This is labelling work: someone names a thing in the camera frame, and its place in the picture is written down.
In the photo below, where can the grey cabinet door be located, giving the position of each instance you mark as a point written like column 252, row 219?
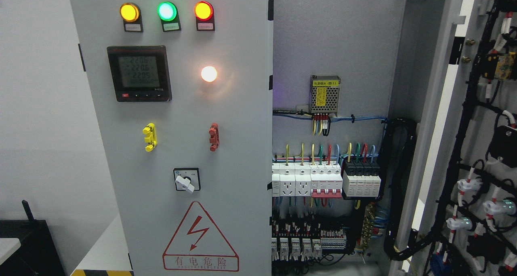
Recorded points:
column 234, row 178
column 468, row 227

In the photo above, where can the white socket breaker row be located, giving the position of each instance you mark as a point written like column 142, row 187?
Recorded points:
column 292, row 179

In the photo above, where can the white glowing indicator lamp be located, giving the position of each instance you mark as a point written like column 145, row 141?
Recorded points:
column 209, row 74

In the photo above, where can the metal mesh power supply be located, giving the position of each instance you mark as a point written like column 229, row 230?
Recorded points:
column 325, row 92

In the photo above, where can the black white surge protector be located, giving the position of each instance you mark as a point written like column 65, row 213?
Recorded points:
column 361, row 179

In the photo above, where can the red electric hazard sticker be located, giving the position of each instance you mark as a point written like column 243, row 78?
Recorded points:
column 199, row 245

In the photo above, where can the black digital power meter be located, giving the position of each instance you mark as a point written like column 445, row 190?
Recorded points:
column 140, row 73

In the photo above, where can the red indicator lamp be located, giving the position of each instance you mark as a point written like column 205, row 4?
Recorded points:
column 204, row 15

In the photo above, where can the green indicator lamp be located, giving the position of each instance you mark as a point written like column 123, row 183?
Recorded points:
column 169, row 17

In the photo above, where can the yellow indicator lamp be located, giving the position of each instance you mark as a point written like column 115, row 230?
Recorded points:
column 131, row 17

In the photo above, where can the red terminal post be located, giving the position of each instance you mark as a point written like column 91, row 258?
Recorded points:
column 214, row 137

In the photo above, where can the red handle circuit breaker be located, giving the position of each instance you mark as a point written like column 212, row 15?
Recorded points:
column 326, row 181

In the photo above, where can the white rotary selector switch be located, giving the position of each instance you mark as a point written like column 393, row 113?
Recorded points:
column 187, row 179

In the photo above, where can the yellow terminal post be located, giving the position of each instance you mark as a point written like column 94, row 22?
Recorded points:
column 150, row 137

